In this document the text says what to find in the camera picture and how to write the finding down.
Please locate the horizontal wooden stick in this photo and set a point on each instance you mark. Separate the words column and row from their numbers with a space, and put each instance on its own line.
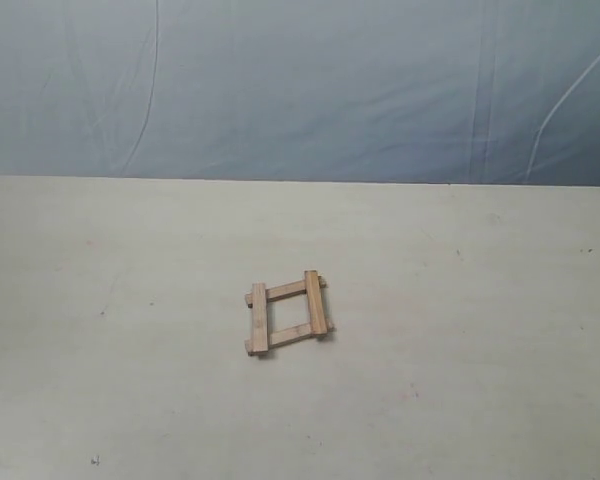
column 284, row 291

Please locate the diagonal wooden stick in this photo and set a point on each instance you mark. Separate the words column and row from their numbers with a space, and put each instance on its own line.
column 318, row 322

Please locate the wooden stick with holes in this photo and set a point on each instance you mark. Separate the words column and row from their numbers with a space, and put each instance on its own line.
column 259, row 322

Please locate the grey fabric backdrop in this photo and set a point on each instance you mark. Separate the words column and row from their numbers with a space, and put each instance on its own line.
column 482, row 92

